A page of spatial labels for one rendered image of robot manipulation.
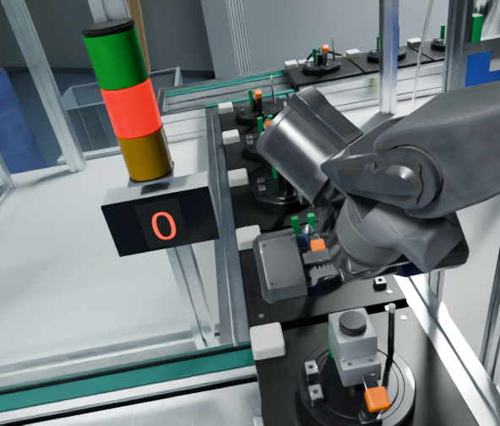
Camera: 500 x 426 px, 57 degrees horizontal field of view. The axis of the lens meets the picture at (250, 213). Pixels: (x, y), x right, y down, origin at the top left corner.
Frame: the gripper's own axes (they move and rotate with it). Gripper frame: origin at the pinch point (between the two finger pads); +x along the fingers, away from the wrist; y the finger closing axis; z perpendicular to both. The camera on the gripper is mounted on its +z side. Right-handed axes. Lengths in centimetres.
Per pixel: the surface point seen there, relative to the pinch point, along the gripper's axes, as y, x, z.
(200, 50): 22, 380, 342
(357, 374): 0.6, 7.6, -10.8
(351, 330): 0.6, 4.9, -6.4
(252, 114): 1, 73, 63
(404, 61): -57, 93, 85
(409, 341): -9.2, 19.1, -8.4
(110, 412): 33.9, 24.4, -10.1
